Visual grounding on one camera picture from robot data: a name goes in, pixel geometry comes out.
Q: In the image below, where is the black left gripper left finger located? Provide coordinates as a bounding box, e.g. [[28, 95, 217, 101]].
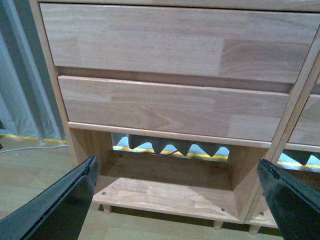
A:
[[0, 155, 100, 240]]

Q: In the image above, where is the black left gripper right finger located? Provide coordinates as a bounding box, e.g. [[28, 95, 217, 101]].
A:
[[257, 158, 320, 240]]

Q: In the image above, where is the left wooden shelf cabinet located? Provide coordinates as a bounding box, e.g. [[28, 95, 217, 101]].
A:
[[30, 0, 320, 235]]

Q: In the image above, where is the lower right wooden drawer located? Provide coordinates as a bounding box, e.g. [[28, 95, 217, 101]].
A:
[[289, 94, 320, 146]]

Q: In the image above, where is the wooden drawer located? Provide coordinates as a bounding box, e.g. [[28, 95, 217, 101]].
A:
[[40, 3, 320, 83], [289, 94, 320, 146], [58, 75, 289, 142]]

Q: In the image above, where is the lower left wooden drawer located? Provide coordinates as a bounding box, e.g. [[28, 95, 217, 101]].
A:
[[58, 75, 289, 142]]

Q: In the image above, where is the upper left wooden drawer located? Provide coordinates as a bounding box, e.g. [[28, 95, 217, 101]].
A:
[[40, 3, 320, 83]]

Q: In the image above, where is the white floor cable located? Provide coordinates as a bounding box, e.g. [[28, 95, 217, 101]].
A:
[[0, 145, 68, 154]]

